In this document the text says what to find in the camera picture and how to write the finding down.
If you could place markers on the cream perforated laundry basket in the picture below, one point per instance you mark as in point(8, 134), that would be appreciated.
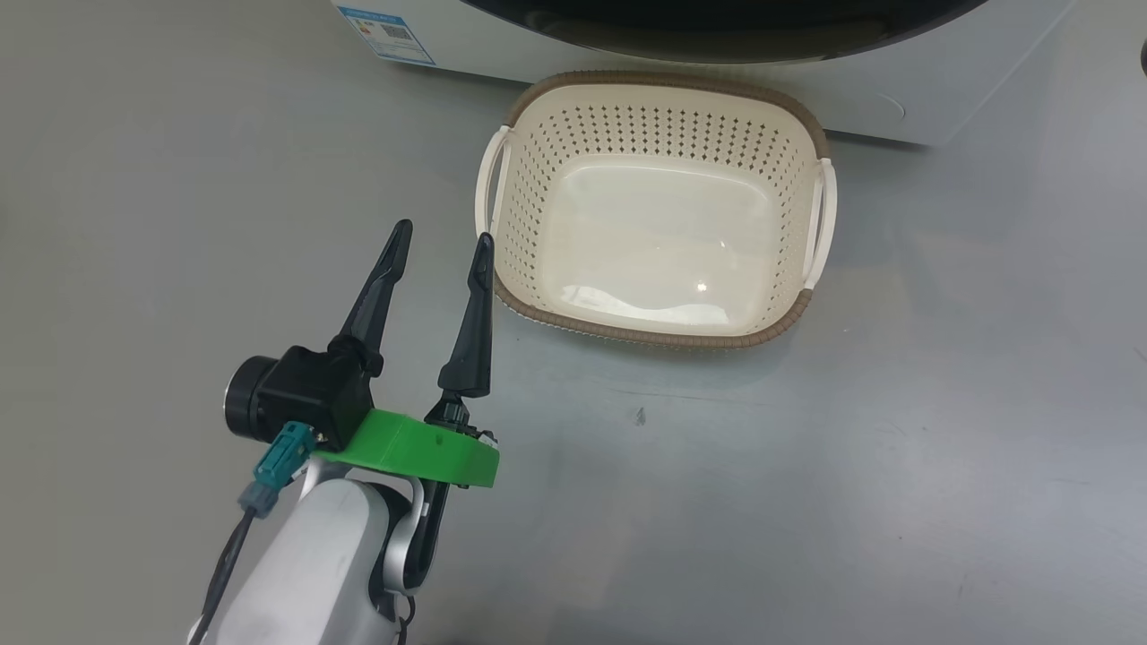
point(663, 242)

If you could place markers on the white washing machine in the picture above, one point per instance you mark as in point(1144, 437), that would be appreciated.
point(941, 81)

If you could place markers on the blue energy label sticker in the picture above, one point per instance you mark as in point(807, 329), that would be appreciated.
point(387, 34)

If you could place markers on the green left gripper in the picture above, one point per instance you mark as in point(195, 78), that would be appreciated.
point(412, 448)

